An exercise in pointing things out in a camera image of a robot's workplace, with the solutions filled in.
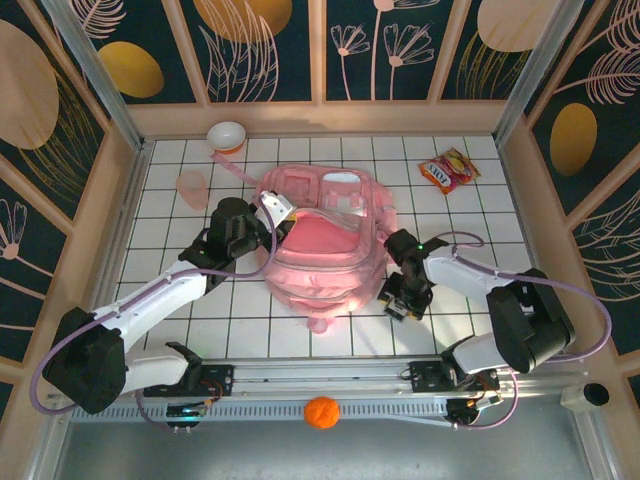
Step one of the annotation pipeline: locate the pink student backpack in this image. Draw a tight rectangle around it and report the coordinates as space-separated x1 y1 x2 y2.
212 149 399 336

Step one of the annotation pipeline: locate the pink translucent plastic cup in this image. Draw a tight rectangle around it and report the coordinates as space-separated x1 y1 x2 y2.
174 170 210 211

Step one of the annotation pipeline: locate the white orange bowl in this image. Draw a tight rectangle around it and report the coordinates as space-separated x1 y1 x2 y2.
206 121 247 155

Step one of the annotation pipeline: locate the orange Fox's candy packet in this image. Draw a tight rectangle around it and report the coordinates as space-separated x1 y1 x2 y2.
418 147 482 196

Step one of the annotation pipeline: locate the black controller board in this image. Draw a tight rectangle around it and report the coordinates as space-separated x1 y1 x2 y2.
446 394 504 429
166 402 209 431

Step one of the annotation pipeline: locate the orange ball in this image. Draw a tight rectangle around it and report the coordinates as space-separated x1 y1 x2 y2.
303 395 341 430

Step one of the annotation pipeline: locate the white block with black cap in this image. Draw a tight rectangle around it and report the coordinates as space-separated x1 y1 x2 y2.
559 382 611 414

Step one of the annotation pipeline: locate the aluminium mounting rail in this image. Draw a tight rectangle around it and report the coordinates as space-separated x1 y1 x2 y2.
197 353 586 399

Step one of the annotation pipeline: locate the slotted metal cable tray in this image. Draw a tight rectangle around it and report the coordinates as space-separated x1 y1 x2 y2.
107 397 451 429

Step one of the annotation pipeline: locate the aluminium frame post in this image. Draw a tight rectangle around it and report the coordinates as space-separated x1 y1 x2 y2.
42 0 146 151
492 0 586 146

